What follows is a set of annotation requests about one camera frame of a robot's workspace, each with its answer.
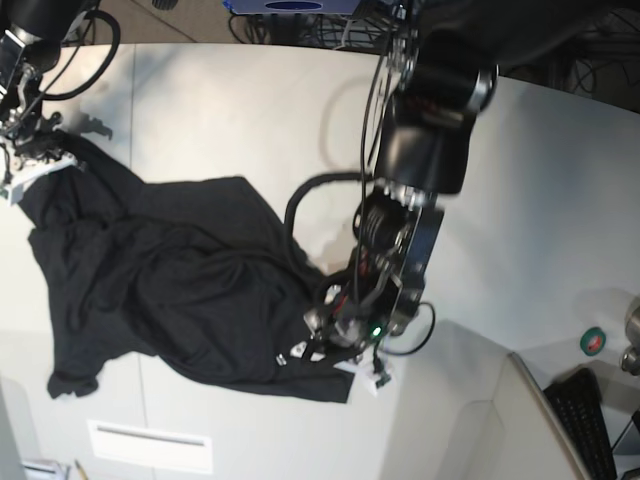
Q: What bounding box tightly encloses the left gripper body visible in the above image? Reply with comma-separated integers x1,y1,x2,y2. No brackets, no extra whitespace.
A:
302,279,420,364

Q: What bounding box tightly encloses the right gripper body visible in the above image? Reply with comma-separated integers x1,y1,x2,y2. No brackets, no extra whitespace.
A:
1,112,66,168

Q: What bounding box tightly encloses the black t-shirt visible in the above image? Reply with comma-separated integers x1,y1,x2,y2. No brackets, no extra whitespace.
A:
20,132,353,404

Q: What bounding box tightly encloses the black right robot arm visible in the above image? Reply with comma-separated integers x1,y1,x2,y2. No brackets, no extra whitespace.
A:
1,1,121,173

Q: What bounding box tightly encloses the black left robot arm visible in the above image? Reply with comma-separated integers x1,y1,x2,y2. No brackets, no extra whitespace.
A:
285,1,639,362

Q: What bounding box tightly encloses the beige partition panel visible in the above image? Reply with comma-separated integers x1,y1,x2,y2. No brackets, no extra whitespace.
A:
492,353,590,480

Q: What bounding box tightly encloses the black keyboard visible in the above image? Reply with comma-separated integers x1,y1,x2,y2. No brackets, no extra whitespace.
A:
544,368,617,480

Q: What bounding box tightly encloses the blue box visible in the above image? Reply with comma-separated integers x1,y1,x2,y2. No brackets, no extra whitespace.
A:
223,0,360,15

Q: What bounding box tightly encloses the green tape roll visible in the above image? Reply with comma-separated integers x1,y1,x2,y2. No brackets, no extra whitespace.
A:
579,327,607,357

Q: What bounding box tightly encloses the silver metal cylinder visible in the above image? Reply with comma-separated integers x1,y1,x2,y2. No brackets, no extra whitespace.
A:
620,296,639,377

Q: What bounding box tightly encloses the pencil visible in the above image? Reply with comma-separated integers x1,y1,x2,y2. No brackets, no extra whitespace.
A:
74,460,89,480

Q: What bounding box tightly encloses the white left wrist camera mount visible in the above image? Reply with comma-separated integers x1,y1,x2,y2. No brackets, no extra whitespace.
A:
274,339,396,399

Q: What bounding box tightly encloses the white cable grommet plate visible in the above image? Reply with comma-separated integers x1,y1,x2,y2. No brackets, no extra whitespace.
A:
87,420,214,475

